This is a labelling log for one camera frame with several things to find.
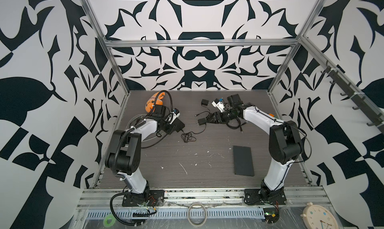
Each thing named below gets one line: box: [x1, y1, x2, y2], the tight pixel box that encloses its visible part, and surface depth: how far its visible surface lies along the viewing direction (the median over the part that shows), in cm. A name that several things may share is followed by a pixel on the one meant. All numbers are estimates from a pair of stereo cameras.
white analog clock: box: [300, 202, 339, 229], surface depth 69 cm
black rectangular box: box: [233, 145, 255, 177], surface depth 88 cm
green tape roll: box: [103, 213, 116, 228], surface depth 69 cm
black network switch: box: [171, 117, 185, 133], surface depth 101 cm
